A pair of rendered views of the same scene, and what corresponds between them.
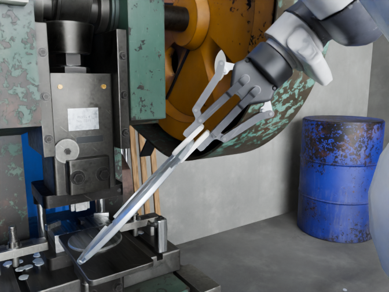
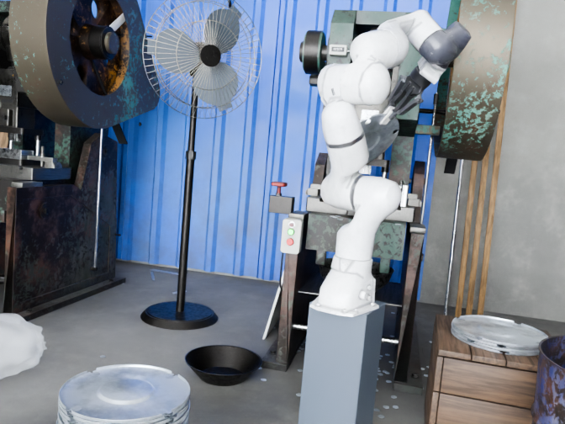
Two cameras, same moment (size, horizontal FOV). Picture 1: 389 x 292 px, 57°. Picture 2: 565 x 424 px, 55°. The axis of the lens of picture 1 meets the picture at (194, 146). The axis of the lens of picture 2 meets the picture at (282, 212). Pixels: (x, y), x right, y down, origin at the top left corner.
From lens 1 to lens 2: 1.57 m
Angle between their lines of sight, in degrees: 45
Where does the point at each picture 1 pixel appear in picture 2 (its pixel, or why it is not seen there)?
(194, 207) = (554, 279)
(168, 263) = (404, 214)
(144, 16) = (410, 58)
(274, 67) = (415, 76)
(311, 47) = (423, 66)
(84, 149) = not seen: hidden behind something
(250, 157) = not seen: outside the picture
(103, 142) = not seen: hidden behind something
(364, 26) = (426, 55)
